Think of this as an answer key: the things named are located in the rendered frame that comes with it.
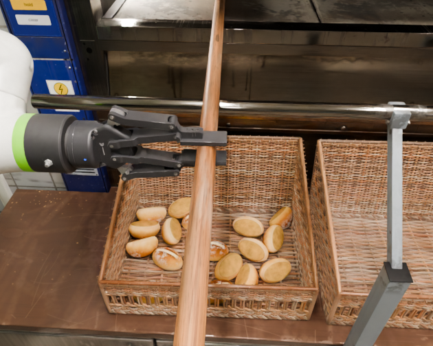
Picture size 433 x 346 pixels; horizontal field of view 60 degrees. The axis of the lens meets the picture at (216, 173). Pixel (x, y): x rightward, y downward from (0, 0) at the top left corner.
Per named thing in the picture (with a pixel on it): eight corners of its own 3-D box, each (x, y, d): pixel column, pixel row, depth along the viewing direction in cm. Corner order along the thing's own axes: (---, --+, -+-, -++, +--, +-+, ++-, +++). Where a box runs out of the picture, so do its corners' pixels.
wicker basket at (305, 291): (139, 191, 139) (127, 130, 121) (292, 195, 138) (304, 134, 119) (104, 316, 103) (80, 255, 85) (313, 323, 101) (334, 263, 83)
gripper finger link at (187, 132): (170, 132, 58) (168, 116, 56) (203, 133, 58) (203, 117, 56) (169, 138, 57) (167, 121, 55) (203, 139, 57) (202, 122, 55)
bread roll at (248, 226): (260, 241, 118) (262, 238, 124) (264, 220, 118) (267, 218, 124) (229, 233, 121) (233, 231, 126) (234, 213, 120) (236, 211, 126)
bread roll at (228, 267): (249, 263, 110) (242, 268, 115) (234, 246, 111) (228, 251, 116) (227, 285, 105) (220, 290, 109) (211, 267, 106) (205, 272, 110)
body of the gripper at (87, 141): (76, 108, 59) (135, 109, 59) (88, 150, 65) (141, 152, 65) (59, 136, 54) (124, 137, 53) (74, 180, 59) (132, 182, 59)
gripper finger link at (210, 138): (182, 134, 59) (181, 130, 58) (227, 134, 59) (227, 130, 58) (180, 145, 57) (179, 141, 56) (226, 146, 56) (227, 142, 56)
